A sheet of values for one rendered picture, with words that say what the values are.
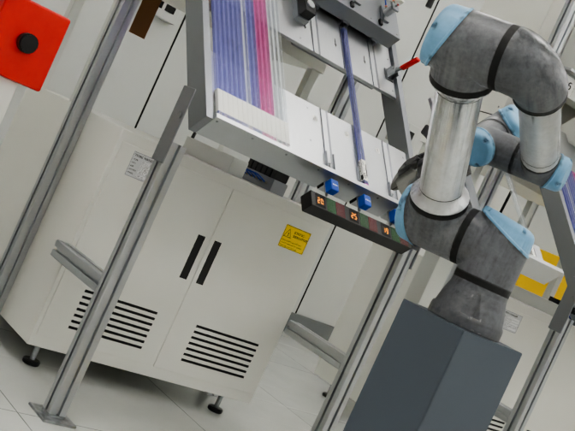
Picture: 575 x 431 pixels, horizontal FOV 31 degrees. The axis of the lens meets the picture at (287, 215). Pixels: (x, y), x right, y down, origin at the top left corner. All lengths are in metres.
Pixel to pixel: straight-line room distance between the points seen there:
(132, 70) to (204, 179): 1.74
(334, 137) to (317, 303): 2.65
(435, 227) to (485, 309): 0.18
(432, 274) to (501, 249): 0.84
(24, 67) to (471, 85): 0.89
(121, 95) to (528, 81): 2.73
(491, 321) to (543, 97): 0.46
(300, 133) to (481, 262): 0.61
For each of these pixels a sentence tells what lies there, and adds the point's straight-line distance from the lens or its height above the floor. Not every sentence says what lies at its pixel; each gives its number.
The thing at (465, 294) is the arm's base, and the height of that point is 0.61.
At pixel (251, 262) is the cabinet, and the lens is 2.74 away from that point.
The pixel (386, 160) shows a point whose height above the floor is 0.82.
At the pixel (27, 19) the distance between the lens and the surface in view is 2.13.
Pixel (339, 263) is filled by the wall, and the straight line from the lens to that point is 5.09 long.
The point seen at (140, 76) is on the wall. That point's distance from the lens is 4.30.
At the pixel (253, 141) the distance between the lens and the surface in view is 2.26.
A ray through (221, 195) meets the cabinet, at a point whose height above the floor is 0.56.
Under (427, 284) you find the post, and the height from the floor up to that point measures 0.57.
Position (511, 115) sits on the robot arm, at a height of 0.98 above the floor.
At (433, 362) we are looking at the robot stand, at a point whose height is 0.47.
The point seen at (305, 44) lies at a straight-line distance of 2.62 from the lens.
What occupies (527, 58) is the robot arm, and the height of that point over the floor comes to 1.01.
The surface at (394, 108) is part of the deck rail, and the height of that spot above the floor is 0.96.
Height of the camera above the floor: 0.66
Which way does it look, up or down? 2 degrees down
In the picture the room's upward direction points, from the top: 25 degrees clockwise
